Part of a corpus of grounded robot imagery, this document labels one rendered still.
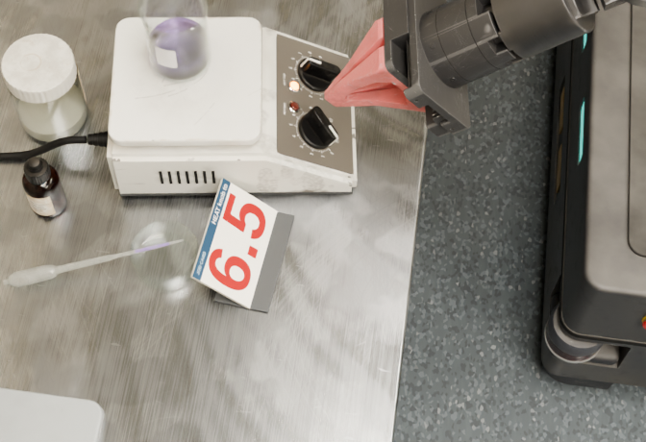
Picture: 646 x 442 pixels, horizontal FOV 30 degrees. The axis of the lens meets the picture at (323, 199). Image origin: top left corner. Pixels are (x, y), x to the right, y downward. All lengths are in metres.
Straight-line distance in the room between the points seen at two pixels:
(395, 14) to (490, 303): 1.01
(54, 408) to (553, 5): 0.47
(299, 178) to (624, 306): 0.61
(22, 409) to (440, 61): 0.41
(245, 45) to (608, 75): 0.72
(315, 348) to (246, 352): 0.05
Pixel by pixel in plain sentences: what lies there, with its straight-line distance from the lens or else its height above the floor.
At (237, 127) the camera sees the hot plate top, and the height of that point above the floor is 0.84.
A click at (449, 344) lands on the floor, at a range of 1.78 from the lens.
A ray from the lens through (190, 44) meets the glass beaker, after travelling 0.93.
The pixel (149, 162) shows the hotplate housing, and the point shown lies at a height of 0.81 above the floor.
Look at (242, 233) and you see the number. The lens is 0.97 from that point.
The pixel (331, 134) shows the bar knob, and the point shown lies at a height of 0.81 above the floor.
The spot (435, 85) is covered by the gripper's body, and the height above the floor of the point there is 0.96.
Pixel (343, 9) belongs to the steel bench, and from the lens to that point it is 1.12.
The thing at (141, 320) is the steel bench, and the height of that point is 0.75.
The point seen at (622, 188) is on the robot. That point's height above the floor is 0.36.
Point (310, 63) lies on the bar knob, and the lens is 1.00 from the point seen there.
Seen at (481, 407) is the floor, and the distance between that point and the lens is 1.75.
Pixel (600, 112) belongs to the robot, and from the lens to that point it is 1.57.
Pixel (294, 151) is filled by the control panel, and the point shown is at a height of 0.81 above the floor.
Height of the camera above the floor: 1.64
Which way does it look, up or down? 61 degrees down
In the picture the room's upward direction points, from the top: 2 degrees clockwise
